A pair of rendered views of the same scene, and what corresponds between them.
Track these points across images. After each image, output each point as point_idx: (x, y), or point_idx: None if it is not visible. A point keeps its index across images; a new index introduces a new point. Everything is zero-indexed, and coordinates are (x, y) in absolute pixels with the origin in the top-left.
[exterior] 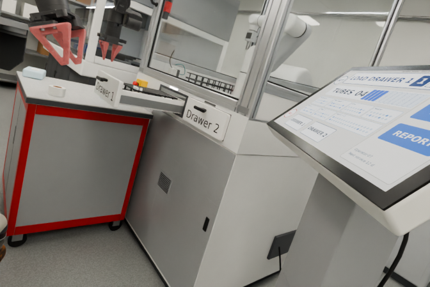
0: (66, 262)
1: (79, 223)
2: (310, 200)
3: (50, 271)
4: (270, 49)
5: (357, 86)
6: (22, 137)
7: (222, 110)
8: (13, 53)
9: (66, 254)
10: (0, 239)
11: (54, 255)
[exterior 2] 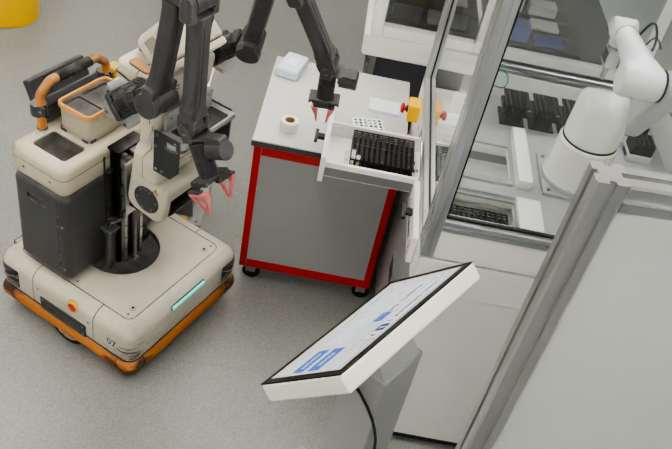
0: (287, 314)
1: (311, 275)
2: None
3: (268, 318)
4: (441, 189)
5: (411, 296)
6: (250, 176)
7: (419, 225)
8: (221, 131)
9: (291, 305)
10: (226, 270)
11: (279, 301)
